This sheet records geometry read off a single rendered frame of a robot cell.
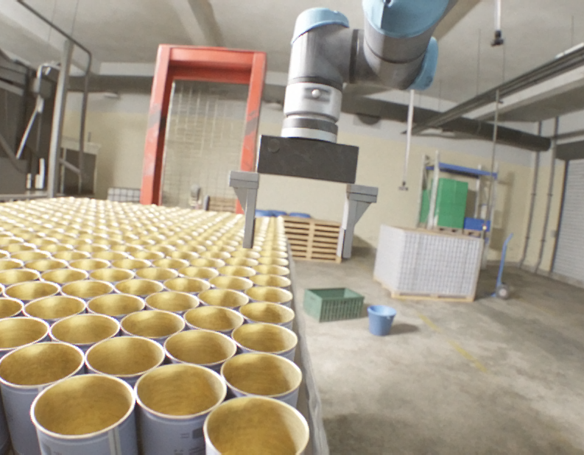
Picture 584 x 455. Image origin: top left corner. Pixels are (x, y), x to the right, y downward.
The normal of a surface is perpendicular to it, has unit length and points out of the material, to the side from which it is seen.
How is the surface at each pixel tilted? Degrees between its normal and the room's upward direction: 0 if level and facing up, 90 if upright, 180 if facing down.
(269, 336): 92
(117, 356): 91
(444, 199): 90
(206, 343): 92
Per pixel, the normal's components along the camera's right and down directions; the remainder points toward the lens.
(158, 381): 0.78, 0.18
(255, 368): 0.25, 0.17
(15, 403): -0.02, 0.14
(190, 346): 0.52, 0.18
